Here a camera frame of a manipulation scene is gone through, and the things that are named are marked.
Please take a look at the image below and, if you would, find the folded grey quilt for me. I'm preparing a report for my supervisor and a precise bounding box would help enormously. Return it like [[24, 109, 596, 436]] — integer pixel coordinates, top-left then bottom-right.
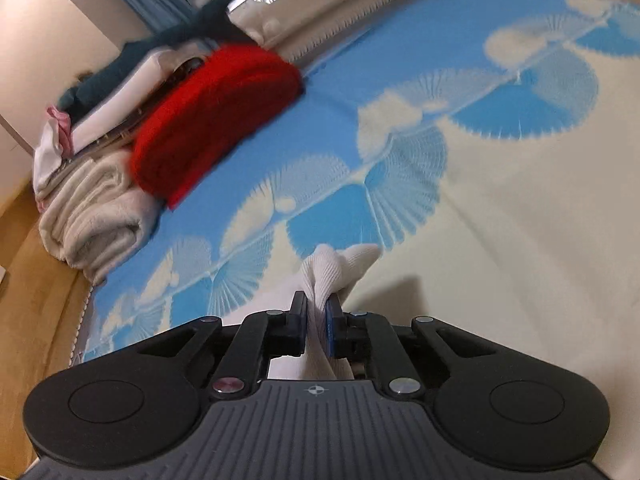
[[38, 151, 162, 284]]

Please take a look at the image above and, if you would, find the white ribbed small garment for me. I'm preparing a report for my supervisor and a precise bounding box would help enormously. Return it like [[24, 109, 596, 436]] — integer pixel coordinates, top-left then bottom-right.
[[266, 243, 383, 382]]

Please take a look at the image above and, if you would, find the teal folded blanket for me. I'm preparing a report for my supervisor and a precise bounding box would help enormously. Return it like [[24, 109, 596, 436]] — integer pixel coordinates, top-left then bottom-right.
[[56, 0, 257, 113]]

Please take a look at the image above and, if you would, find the wooden bed frame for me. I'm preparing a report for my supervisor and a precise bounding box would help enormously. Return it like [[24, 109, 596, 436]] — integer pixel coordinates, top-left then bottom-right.
[[0, 180, 101, 480]]

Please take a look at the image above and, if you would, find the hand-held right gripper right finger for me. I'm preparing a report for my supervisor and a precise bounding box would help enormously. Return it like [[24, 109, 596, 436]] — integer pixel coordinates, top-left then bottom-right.
[[324, 296, 502, 402]]

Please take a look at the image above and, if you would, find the blue white printed bed sheet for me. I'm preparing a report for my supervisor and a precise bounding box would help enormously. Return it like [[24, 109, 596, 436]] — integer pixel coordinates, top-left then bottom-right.
[[67, 0, 640, 480]]

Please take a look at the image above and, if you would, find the red fluffy blanket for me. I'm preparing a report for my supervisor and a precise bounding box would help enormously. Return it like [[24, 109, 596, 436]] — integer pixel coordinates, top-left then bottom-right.
[[130, 43, 306, 211]]

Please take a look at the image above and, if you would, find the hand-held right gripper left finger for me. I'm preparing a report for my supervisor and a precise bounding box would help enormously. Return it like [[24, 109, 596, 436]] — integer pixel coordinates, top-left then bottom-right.
[[134, 290, 309, 402]]

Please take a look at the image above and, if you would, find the pink white folded cloth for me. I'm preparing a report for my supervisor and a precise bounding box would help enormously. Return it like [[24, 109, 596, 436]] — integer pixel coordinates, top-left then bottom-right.
[[33, 105, 77, 212]]

